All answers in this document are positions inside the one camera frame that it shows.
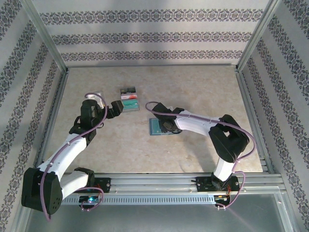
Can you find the aluminium frame post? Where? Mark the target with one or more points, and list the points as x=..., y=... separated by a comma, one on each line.
x=258, y=36
x=47, y=36

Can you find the blue card with chip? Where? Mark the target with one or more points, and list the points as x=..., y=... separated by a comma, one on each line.
x=155, y=125

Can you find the white card with red circle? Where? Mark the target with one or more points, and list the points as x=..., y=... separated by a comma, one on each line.
x=131, y=96

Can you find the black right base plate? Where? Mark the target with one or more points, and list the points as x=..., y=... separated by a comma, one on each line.
x=202, y=184

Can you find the black card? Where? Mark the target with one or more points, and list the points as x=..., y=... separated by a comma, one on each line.
x=128, y=90

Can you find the aluminium side rail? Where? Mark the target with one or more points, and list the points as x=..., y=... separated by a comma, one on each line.
x=51, y=120
x=250, y=108

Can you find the grey metal front panel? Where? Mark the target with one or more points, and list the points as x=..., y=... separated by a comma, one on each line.
x=154, y=220

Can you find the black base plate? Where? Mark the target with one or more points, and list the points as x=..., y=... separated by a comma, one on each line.
x=105, y=184
x=202, y=184

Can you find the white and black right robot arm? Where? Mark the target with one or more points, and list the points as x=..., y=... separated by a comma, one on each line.
x=193, y=123

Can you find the aluminium front rail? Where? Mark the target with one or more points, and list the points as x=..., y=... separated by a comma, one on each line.
x=154, y=181

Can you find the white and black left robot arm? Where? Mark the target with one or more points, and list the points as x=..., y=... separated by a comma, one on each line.
x=67, y=152

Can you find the controller board with green light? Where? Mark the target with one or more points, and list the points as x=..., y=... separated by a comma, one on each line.
x=90, y=199

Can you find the blue card holder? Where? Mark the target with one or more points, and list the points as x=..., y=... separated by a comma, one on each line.
x=159, y=134

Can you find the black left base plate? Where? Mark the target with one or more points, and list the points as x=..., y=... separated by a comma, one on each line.
x=105, y=184

